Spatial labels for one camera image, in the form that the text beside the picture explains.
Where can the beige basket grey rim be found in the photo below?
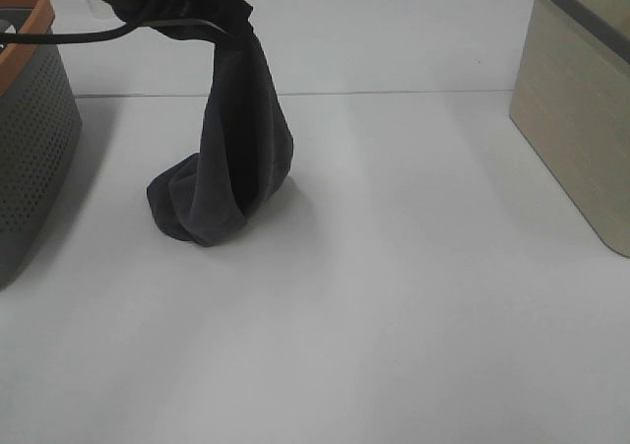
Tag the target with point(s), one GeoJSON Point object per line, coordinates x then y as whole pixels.
{"type": "Point", "coordinates": [571, 103]}

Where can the grey perforated basket orange rim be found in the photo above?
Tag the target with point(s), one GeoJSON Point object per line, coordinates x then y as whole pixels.
{"type": "Point", "coordinates": [40, 129]}

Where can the dark grey towel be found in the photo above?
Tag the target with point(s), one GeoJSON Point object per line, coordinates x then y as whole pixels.
{"type": "Point", "coordinates": [246, 147]}

